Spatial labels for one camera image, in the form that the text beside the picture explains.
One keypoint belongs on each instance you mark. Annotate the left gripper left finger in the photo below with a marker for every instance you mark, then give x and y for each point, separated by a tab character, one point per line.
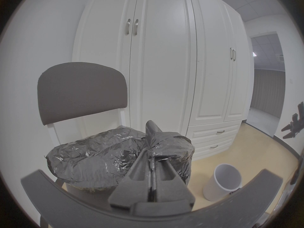
125	195

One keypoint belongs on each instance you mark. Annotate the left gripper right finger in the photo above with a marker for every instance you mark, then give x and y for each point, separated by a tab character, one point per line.
175	193

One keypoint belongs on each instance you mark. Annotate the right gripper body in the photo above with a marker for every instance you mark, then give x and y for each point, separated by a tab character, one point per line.
298	125

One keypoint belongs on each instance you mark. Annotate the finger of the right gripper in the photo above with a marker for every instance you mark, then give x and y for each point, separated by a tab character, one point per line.
289	135
287	128

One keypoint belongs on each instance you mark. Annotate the black plastic bag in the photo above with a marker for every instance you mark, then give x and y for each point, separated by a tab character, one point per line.
95	160

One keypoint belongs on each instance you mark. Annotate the white trash bin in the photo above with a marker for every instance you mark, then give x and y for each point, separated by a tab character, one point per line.
225	179

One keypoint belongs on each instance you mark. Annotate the grey curtain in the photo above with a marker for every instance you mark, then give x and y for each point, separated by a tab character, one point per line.
268	91

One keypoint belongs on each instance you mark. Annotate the grey padded white chair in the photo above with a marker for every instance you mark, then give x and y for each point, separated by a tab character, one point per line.
80	89

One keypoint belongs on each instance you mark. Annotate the white wardrobe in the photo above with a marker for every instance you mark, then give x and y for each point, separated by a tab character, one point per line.
166	56

